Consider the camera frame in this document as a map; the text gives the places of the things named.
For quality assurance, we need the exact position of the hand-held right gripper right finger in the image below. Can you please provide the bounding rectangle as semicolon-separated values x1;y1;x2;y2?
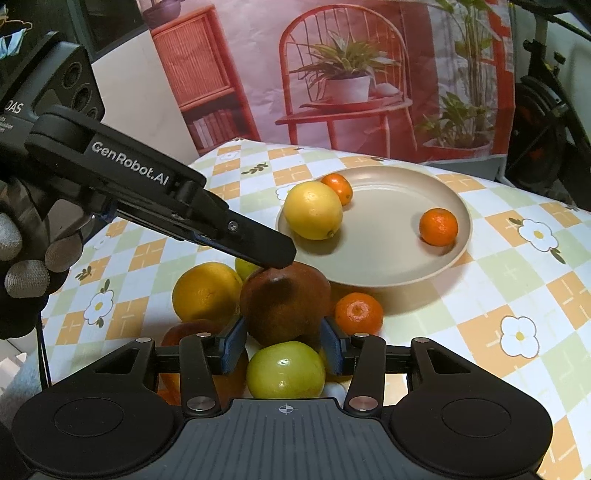
320;316;509;416

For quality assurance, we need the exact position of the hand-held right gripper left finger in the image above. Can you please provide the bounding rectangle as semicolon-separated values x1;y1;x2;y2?
62;316;248;416

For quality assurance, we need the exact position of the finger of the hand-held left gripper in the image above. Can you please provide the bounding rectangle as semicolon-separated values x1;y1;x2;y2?
99;202;232;254
24;105;297;269

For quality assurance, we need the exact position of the small yellow-green fruit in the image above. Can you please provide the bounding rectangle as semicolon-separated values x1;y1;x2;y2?
235;256;262;281

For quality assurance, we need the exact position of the green apple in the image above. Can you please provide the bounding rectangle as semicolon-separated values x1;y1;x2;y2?
246;340;327;400

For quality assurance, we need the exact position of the yellow lemon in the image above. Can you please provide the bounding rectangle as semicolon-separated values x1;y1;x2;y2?
283;181;345;241

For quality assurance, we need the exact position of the large yellow orange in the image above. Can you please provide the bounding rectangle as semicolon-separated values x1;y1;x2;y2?
172;261;243;322

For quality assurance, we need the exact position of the dark red apple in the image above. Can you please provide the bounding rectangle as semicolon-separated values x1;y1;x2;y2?
239;263;332;348

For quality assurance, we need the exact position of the small orange mandarin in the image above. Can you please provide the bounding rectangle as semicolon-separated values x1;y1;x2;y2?
321;173;354;207

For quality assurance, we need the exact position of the beige round plate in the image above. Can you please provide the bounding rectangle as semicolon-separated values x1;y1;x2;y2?
276;165;474;288

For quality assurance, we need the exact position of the person's left hand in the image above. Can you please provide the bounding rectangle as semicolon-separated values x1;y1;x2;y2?
0;181;85;340

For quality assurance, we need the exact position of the pink printed backdrop cloth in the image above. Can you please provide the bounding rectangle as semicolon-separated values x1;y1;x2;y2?
141;0;518;167

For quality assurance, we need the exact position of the checkered floral tablecloth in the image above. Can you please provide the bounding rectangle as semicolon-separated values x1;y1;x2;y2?
41;138;591;480

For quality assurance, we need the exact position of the black exercise bike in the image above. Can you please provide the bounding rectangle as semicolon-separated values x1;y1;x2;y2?
503;0;591;213

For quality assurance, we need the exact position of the dark window with grey frame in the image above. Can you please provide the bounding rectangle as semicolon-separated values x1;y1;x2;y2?
65;0;151;63

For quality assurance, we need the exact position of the thin black cable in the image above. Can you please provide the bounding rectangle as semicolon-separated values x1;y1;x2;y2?
39;318;51;389

